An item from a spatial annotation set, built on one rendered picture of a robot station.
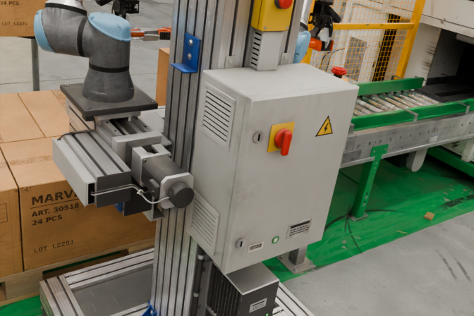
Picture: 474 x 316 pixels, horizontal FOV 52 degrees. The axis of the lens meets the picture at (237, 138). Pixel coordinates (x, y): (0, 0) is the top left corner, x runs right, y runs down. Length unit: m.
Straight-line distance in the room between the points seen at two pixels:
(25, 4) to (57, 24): 2.26
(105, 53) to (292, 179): 0.63
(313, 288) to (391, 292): 0.40
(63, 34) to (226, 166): 0.62
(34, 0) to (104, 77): 2.32
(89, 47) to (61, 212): 0.89
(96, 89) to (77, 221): 0.85
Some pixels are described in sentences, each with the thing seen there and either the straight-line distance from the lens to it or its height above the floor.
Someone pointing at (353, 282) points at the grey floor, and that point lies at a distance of 2.61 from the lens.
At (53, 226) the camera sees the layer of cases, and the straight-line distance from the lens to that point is 2.16.
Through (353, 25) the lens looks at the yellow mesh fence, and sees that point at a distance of 3.53.
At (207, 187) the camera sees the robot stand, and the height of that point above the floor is 0.95.
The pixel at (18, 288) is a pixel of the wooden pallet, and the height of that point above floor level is 0.07.
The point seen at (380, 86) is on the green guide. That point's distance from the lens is 3.65.
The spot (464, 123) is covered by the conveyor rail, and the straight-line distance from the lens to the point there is 3.57.
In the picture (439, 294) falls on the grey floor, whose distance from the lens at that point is 2.76.
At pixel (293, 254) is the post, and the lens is 2.58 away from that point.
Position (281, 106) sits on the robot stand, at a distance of 1.09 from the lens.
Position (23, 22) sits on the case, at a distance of 3.75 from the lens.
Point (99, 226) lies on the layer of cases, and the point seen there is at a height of 0.28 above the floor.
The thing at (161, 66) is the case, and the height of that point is 0.87.
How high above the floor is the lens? 1.58
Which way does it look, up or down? 24 degrees down
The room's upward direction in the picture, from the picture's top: 8 degrees clockwise
